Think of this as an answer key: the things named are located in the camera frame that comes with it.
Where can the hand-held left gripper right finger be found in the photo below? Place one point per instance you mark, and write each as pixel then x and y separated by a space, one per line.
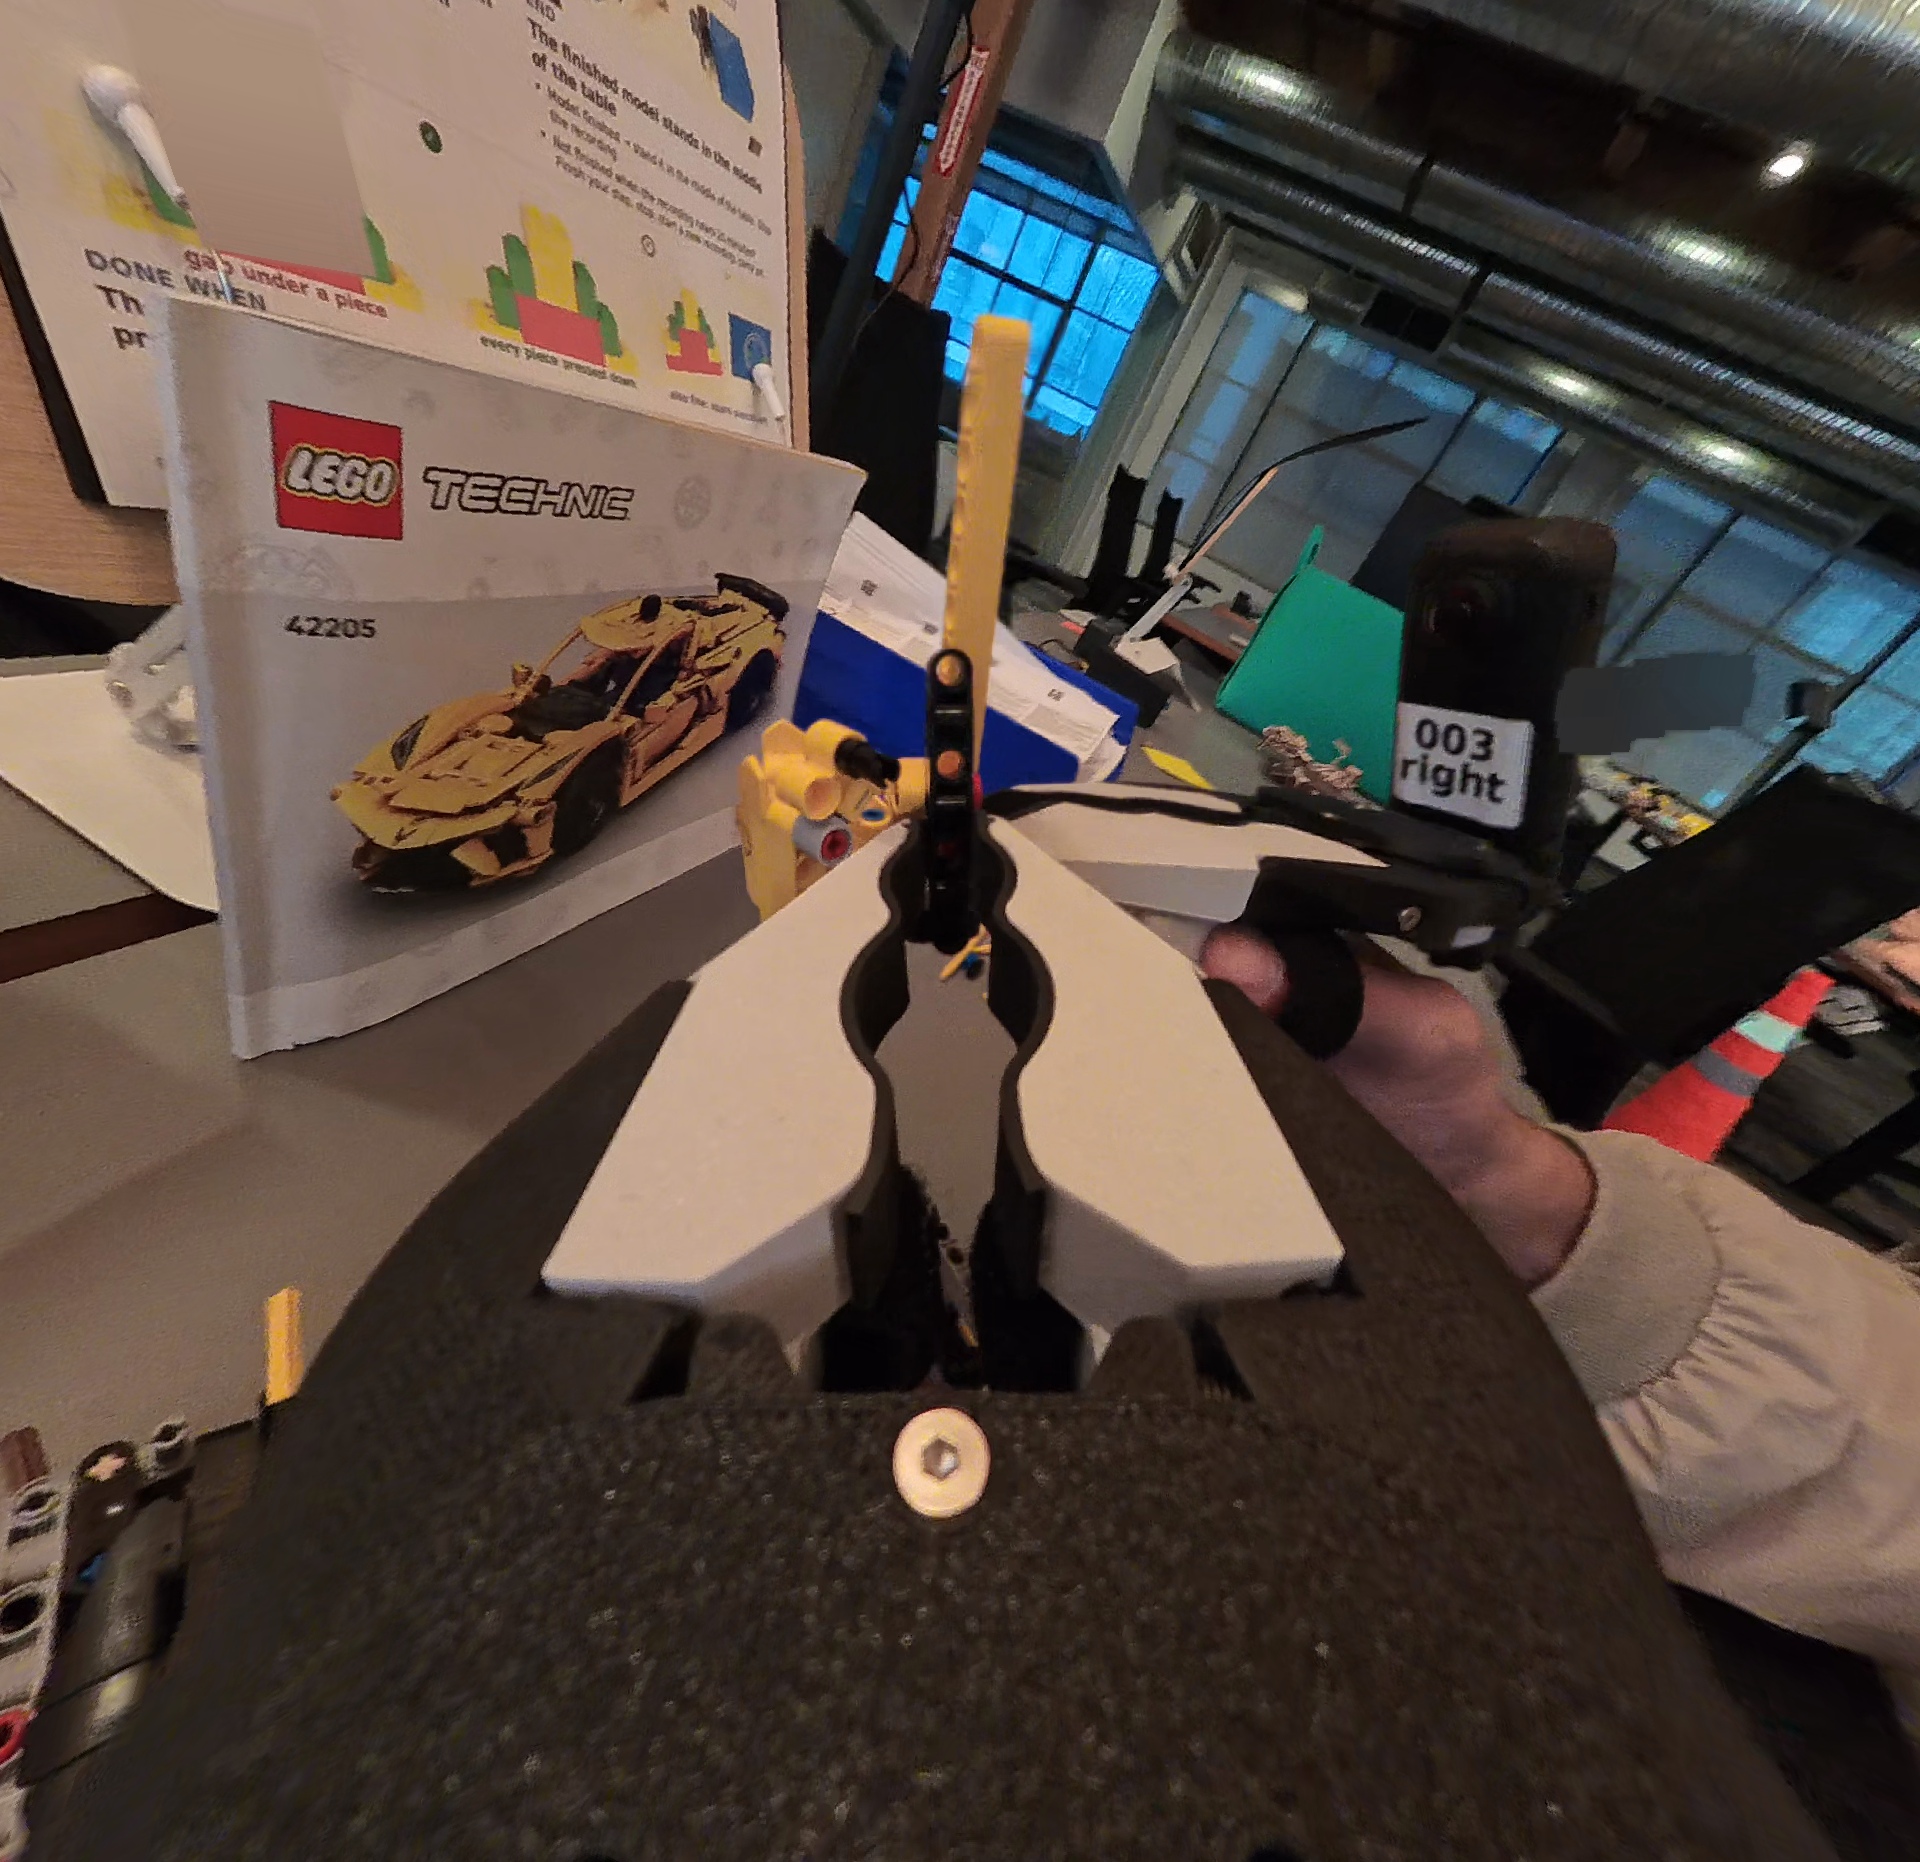
pixel 1170 1126

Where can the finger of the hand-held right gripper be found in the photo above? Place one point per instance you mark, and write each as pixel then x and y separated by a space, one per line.
pixel 1156 806
pixel 1187 869

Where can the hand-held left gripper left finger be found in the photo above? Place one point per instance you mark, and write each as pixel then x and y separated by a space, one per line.
pixel 720 1141

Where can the yellow brick beam assembly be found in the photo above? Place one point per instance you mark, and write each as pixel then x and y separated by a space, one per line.
pixel 982 512

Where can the grey desk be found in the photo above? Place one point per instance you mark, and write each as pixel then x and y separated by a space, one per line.
pixel 227 1173

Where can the person's right hand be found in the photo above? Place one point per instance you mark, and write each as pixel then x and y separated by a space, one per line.
pixel 1441 1081

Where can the yellow flat marker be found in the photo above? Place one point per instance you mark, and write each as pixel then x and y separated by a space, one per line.
pixel 1175 767

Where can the stack of white paper sheets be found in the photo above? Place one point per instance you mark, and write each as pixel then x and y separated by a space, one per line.
pixel 1020 678

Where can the teal green plastic bin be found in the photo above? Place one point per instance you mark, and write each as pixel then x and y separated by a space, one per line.
pixel 1305 661

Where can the black high-back chair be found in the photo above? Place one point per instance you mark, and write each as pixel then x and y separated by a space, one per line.
pixel 1165 542
pixel 1113 542

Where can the blue storage bin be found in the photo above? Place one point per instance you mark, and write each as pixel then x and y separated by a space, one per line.
pixel 854 692

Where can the black office chair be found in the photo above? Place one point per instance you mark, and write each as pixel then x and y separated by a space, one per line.
pixel 1727 887

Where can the instruction booklet with yellow car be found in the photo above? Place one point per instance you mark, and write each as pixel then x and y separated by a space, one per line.
pixel 497 843

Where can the orange traffic cone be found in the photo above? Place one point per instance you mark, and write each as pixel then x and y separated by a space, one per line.
pixel 1727 1067

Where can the large paned window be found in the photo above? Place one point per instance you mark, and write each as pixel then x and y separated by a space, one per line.
pixel 1051 301

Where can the white plastic clip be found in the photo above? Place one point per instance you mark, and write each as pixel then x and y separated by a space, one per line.
pixel 135 128
pixel 769 391

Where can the white paper sheet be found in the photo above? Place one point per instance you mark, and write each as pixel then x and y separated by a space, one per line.
pixel 92 812

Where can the partly built toy car model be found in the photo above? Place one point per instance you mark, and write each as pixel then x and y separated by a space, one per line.
pixel 105 1578

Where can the instruction poster board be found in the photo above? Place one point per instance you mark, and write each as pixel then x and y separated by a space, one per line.
pixel 600 167

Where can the silver ventilation duct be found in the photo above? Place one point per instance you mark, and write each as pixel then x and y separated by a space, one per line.
pixel 1500 213

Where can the wooden post with red label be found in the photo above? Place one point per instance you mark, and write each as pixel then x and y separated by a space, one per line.
pixel 977 90

